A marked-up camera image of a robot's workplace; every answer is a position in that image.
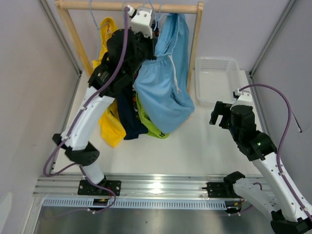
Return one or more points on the slotted grey cable duct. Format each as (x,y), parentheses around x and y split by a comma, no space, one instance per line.
(202,204)

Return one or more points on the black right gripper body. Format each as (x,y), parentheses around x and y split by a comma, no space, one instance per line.
(225,122)

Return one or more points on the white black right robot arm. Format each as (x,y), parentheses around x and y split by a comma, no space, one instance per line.
(287,210)

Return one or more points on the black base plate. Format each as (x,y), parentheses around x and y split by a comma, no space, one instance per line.
(85,188)
(219,190)

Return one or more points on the navy blue shorts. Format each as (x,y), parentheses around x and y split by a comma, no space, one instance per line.
(132,126)

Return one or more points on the aluminium mounting rail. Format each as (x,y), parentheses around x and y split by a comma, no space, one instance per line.
(154,186)

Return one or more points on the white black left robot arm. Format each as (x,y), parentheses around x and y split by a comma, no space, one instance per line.
(125,53)

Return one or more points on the blue hanger of yellow shorts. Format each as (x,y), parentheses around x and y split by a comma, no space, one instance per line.
(98,28)

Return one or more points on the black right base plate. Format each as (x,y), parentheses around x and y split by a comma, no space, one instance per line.
(219,190)

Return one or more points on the wooden clothes rack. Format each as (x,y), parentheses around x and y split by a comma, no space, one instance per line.
(63,7)

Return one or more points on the lime green shorts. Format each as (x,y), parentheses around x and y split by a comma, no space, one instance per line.
(153,131)

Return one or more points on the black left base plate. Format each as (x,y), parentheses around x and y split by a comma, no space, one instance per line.
(85,188)

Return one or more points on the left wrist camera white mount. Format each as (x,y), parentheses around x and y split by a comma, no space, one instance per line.
(141,20)

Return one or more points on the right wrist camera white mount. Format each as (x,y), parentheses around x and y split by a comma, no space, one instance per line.
(242,98)

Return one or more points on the light blue shorts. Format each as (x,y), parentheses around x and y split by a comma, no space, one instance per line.
(161,84)

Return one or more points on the camouflage patterned shorts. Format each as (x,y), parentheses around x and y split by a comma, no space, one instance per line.
(134,101)

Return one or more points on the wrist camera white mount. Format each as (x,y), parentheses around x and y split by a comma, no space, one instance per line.
(242,98)
(141,20)

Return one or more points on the white plastic basket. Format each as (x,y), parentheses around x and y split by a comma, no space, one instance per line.
(215,80)

